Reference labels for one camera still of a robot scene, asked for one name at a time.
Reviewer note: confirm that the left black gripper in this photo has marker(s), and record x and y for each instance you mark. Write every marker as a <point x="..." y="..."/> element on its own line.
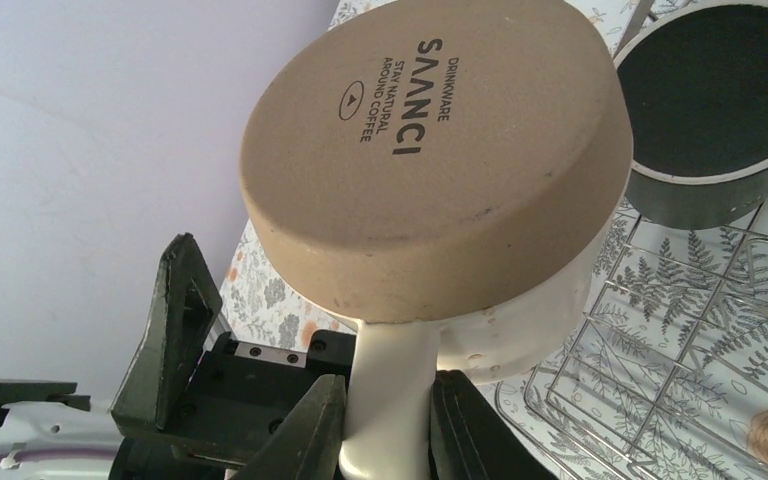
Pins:
<point x="186" y="412"/>

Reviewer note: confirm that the metal wire dish rack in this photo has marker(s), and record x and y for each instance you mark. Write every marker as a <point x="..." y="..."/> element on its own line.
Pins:
<point x="667" y="378"/>

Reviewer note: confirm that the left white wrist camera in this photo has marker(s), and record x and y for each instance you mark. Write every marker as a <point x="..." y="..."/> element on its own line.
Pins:
<point x="48" y="430"/>

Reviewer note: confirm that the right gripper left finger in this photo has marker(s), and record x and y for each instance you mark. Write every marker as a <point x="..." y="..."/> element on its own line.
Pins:
<point x="307" y="443"/>

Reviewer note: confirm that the black matte mug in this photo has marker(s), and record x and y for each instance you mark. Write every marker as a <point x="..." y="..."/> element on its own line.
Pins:
<point x="696" y="87"/>

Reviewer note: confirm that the beige white ceramic mug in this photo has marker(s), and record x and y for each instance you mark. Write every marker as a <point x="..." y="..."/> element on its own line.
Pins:
<point x="441" y="175"/>

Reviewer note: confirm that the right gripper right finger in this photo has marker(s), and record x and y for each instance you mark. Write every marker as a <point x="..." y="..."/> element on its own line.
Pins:
<point x="477" y="437"/>

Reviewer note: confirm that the floral patterned table mat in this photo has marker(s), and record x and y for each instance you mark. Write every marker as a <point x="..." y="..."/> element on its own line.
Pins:
<point x="507" y="192"/>

